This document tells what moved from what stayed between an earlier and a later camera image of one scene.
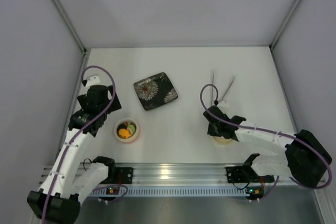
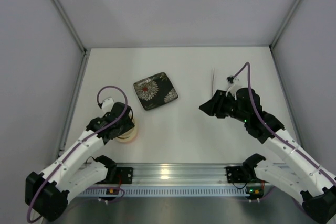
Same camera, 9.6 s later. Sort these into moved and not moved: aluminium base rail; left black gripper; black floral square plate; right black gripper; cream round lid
Moved: cream round lid; right black gripper; left black gripper
Not moved: aluminium base rail; black floral square plate
